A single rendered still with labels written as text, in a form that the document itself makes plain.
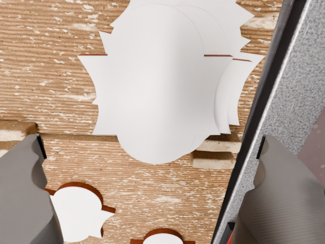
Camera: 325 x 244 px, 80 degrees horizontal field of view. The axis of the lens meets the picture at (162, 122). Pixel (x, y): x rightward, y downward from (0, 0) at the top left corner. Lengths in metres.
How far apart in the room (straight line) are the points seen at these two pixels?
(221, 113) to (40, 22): 0.21
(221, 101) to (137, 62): 0.09
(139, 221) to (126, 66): 0.30
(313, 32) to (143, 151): 0.24
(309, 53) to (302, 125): 0.10
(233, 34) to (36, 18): 0.20
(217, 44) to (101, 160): 0.22
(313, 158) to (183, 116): 1.74
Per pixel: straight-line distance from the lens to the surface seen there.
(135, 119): 0.18
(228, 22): 0.19
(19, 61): 0.28
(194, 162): 0.27
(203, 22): 0.18
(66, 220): 0.41
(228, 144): 0.26
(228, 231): 0.45
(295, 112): 0.34
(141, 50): 0.16
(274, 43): 0.28
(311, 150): 1.82
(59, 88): 0.27
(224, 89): 0.19
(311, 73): 0.32
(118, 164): 0.31
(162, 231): 0.41
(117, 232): 0.43
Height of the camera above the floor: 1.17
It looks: 62 degrees down
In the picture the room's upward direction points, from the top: 179 degrees clockwise
